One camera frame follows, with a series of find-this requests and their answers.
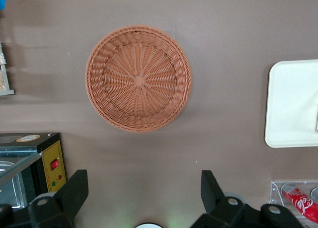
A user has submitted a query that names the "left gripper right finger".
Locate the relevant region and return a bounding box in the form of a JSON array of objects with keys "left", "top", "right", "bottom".
[{"left": 190, "top": 170, "right": 303, "bottom": 228}]

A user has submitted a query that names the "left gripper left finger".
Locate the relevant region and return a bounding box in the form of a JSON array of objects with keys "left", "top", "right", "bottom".
[{"left": 0, "top": 169, "right": 89, "bottom": 228}]

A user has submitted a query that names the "cream rectangular tray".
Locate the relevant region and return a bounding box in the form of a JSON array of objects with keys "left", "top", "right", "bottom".
[{"left": 264, "top": 59, "right": 318, "bottom": 149}]

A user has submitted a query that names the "grey snack tray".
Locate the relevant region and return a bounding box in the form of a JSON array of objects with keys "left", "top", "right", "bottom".
[{"left": 0, "top": 43, "right": 15, "bottom": 96}]

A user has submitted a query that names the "brown round wicker basket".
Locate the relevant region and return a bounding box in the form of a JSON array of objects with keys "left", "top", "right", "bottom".
[{"left": 85, "top": 25, "right": 192, "bottom": 134}]

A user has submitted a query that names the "small steel pan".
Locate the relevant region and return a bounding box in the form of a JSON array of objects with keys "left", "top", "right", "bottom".
[{"left": 0, "top": 158, "right": 28, "bottom": 209}]

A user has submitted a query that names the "clear acrylic bottle rack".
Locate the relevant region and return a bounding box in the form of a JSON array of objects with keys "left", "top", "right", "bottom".
[{"left": 269, "top": 180, "right": 318, "bottom": 226}]

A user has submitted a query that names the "black food warmer cabinet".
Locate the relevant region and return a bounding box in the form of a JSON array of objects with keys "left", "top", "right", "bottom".
[{"left": 0, "top": 132, "right": 68, "bottom": 210}]

